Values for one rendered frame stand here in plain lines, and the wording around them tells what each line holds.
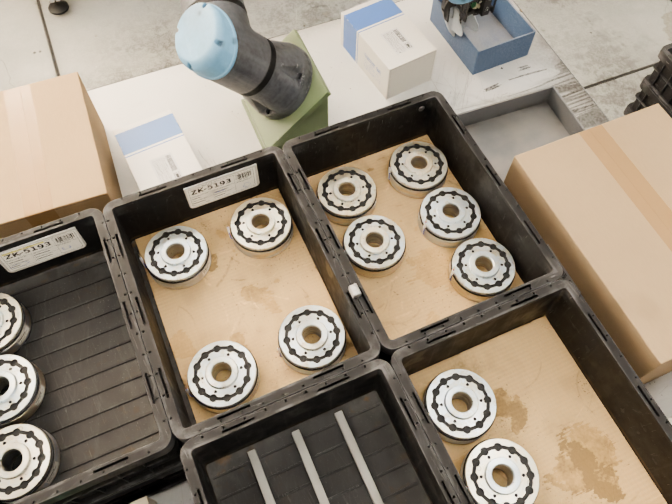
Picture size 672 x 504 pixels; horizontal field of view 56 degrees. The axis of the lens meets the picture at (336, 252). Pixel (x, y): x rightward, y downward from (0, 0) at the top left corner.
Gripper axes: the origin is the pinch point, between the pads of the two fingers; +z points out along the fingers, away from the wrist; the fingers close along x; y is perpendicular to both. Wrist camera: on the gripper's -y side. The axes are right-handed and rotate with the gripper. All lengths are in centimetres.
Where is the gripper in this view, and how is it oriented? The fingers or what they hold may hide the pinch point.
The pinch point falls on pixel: (454, 28)
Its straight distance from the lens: 152.8
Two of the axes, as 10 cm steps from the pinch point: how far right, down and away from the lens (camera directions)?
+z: -0.1, 4.8, 8.8
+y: 4.2, 8.0, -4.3
